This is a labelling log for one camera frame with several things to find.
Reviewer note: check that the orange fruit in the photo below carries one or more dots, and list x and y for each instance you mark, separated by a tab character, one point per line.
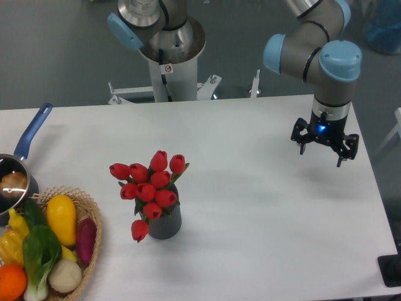
13	281

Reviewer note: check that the green bok choy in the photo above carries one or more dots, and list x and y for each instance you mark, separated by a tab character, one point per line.
41	250

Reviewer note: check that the black device at table edge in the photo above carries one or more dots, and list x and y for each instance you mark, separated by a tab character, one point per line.
390	270

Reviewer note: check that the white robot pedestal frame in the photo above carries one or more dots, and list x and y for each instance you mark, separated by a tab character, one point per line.
171	82

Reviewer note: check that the woven wicker basket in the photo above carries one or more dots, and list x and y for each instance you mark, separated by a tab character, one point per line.
85	208

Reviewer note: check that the yellow squash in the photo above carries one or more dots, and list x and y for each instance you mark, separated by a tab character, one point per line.
61	218

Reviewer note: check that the white garlic bulb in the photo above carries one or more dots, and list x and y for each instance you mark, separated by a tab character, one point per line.
65	276

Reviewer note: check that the purple sweet potato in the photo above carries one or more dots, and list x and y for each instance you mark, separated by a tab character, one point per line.
85	240

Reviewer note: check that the grey ribbed vase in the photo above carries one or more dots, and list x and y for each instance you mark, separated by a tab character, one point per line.
159	211

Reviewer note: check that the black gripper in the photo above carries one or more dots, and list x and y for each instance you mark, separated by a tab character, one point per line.
327	124

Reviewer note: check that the yellow bell pepper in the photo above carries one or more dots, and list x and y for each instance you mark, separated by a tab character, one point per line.
12	248

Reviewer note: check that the blue handled saucepan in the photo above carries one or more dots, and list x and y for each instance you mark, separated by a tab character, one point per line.
17	183

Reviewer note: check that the blue container in background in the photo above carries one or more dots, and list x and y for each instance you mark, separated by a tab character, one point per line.
382	28

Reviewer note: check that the white furniture leg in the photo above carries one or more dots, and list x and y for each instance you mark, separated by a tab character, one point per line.
390	140

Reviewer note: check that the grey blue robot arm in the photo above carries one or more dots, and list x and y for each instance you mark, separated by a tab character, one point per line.
171	41

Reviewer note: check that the red tulip bouquet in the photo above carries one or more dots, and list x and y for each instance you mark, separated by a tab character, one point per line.
162	172

